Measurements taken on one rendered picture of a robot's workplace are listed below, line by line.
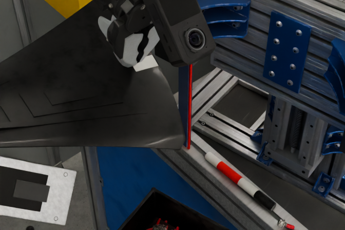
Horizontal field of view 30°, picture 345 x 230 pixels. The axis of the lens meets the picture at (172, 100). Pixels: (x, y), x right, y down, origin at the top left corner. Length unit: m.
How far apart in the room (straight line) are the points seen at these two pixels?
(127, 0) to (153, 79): 0.16
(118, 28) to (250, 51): 0.74
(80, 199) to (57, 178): 1.23
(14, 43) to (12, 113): 0.99
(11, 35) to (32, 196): 0.90
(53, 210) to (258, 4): 0.64
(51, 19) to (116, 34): 1.06
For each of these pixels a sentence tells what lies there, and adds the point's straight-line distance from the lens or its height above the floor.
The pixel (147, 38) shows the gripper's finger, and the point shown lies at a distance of 0.73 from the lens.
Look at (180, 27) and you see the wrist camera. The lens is 0.63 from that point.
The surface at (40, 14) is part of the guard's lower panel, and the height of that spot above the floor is 0.64.
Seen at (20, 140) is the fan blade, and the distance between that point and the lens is 0.70.
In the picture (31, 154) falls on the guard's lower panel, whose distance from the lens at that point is 2.00.
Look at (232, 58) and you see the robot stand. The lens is 1.42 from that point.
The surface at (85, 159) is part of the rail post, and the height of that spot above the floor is 0.51.
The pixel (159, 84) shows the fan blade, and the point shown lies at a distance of 0.78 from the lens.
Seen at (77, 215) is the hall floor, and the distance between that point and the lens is 2.04.
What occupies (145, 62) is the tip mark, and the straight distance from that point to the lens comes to 0.79.
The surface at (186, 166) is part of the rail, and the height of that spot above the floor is 0.83.
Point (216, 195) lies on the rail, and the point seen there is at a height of 0.82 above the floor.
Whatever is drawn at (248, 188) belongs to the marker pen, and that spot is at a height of 0.87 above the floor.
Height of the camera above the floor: 1.68
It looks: 46 degrees down
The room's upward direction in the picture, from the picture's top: straight up
